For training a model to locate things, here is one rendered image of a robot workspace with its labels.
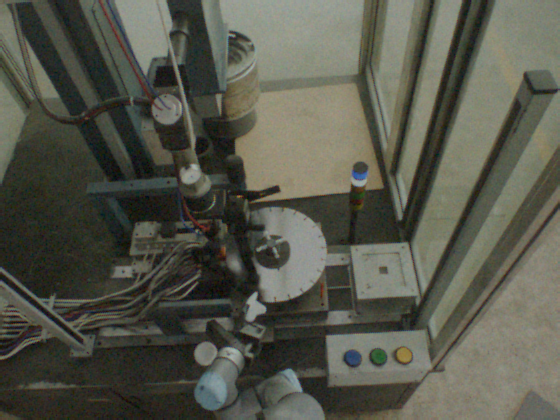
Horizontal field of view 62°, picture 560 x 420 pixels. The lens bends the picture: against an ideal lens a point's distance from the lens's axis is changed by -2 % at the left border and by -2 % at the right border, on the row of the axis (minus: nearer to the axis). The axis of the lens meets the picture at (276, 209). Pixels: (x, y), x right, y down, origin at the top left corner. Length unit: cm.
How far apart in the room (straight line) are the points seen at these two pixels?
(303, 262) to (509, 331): 135
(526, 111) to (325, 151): 125
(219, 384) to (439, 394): 136
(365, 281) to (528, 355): 123
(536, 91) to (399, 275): 87
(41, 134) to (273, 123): 104
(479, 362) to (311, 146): 126
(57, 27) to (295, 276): 97
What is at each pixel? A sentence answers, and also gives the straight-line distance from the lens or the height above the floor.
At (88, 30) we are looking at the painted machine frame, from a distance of 153.
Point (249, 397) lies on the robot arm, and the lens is 125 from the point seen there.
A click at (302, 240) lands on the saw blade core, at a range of 147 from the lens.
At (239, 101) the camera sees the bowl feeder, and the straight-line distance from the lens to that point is 184.
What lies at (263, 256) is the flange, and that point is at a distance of 143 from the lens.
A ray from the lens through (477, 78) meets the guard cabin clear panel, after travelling 106.
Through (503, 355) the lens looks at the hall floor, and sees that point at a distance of 248.
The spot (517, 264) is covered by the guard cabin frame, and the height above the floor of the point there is 144.
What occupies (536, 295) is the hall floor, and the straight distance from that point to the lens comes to 266.
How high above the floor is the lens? 222
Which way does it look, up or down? 56 degrees down
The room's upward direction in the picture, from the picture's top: 7 degrees counter-clockwise
